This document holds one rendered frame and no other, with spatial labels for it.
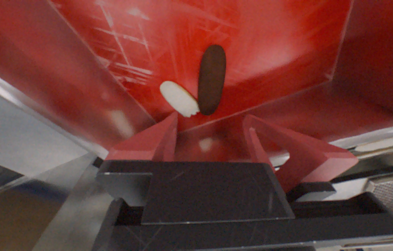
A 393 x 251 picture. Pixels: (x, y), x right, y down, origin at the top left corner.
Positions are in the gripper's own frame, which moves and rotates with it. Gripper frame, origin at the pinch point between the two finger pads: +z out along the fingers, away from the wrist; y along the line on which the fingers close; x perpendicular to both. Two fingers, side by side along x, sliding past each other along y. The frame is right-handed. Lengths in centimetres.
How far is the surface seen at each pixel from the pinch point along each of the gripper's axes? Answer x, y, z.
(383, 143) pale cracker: 7.3, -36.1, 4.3
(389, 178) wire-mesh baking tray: 15.1, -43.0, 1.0
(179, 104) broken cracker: 2.6, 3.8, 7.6
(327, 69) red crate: -3.9, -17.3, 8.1
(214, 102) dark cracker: 1.6, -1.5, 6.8
